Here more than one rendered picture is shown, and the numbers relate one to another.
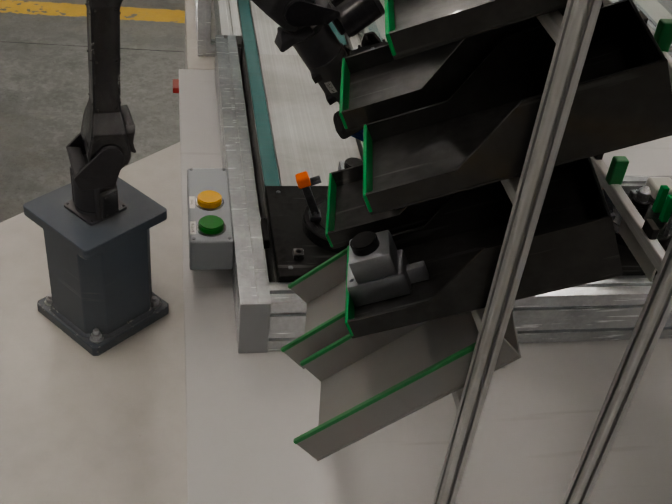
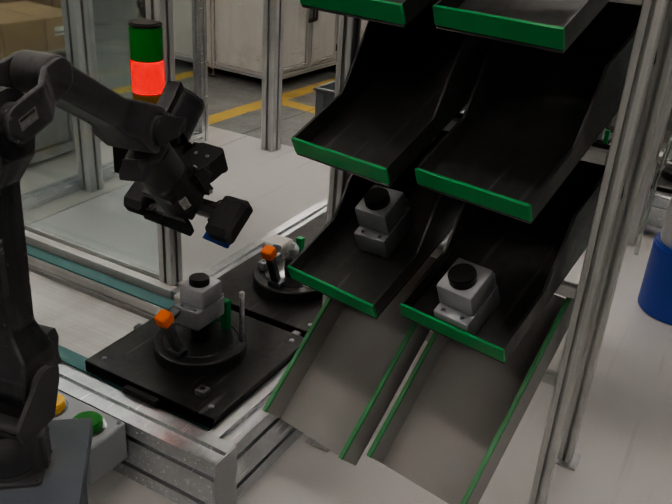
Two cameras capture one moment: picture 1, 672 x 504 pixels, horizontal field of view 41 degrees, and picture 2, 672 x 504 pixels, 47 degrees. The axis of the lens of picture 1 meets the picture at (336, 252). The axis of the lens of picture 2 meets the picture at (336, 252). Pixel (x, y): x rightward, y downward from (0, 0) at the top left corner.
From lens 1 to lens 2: 74 cm
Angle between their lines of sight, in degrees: 42
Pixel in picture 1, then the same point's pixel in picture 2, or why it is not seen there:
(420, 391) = (533, 383)
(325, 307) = (312, 405)
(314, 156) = (62, 321)
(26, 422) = not seen: outside the picture
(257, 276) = (191, 434)
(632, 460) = not seen: hidden behind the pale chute
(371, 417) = (506, 436)
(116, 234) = (81, 473)
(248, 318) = (221, 476)
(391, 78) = (355, 134)
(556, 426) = not seen: hidden behind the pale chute
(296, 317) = (252, 446)
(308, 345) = (360, 436)
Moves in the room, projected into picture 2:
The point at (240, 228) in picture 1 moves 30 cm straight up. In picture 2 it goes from (114, 409) to (96, 207)
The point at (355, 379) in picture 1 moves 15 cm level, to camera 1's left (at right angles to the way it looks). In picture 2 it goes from (424, 432) to (341, 494)
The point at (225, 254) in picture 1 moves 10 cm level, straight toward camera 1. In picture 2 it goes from (120, 443) to (174, 476)
